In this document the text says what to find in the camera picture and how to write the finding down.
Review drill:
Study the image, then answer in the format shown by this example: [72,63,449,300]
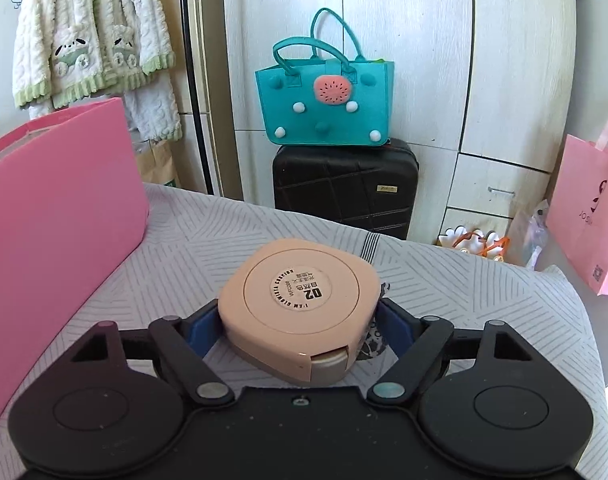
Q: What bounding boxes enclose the pink paper shopping bag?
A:
[547,119,608,296]

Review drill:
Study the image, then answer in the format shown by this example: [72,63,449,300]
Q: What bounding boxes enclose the teal felt handbag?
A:
[255,8,395,146]

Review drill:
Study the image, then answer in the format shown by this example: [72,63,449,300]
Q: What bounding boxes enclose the black suitcase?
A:
[272,139,420,240]

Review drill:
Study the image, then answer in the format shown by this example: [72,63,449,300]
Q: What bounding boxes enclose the peach round tape case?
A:
[217,238,381,387]

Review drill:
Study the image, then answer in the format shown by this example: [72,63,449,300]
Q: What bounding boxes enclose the pink storage box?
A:
[0,98,149,416]

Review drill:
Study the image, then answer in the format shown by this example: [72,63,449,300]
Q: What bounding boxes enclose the orange white snack bag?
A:
[435,226,510,261]

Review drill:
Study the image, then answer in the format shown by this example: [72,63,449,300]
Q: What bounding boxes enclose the white green knit cardigan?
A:
[12,0,182,142]

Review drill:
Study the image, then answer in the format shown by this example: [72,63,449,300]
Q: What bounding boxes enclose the brown paper bag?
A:
[133,140,179,188]

